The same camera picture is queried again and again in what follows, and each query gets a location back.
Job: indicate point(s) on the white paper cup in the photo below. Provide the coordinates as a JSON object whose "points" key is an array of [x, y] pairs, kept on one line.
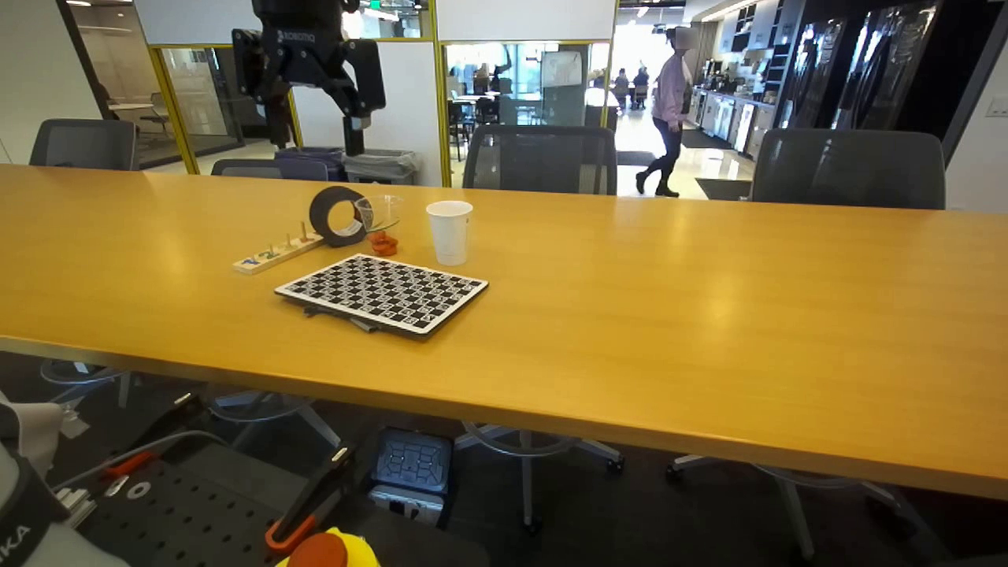
{"points": [[447, 230]]}

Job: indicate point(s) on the black perforated plate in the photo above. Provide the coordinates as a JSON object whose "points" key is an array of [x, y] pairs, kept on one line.
{"points": [[190, 514]]}

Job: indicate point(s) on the yellow emergency stop button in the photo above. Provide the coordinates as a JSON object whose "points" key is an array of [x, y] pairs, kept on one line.
{"points": [[332, 551]]}

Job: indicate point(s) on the gray box with grid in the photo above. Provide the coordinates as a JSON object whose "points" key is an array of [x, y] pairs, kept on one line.
{"points": [[411, 475]]}

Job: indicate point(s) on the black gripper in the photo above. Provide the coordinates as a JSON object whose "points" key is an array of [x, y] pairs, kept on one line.
{"points": [[302, 53]]}

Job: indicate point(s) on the clear plastic cup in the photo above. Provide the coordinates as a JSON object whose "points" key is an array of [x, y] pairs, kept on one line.
{"points": [[386, 217]]}

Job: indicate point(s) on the white robot housing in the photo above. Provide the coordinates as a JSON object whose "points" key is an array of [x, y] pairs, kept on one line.
{"points": [[19, 525]]}

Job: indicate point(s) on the person in pink top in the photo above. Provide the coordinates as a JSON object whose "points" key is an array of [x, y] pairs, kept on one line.
{"points": [[669, 98]]}

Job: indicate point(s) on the dark gray office chair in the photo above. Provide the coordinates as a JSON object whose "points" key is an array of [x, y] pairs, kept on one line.
{"points": [[277, 166], [82, 147], [853, 170], [539, 163]]}

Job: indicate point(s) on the black-white marker checkerboard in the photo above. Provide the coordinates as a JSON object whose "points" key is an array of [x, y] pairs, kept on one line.
{"points": [[383, 294]]}

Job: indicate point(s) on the black glass-door refrigerators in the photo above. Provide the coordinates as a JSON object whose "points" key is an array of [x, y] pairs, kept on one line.
{"points": [[882, 66]]}

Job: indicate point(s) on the small gray metal piece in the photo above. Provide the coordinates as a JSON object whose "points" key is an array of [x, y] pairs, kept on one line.
{"points": [[361, 324]]}

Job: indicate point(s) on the black tape roll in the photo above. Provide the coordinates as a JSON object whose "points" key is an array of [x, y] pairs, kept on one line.
{"points": [[316, 223]]}

